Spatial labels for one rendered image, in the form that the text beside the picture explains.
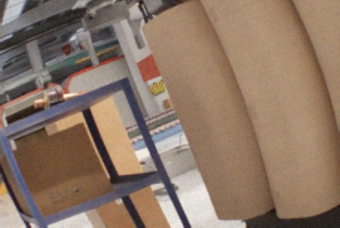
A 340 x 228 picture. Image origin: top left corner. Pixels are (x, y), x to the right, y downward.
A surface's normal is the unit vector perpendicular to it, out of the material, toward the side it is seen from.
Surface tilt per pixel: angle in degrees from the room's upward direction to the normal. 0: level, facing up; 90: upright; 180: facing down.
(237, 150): 90
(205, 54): 90
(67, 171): 90
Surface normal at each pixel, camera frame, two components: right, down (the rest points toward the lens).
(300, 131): -0.62, 0.25
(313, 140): -0.39, 0.15
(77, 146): 0.50, -0.21
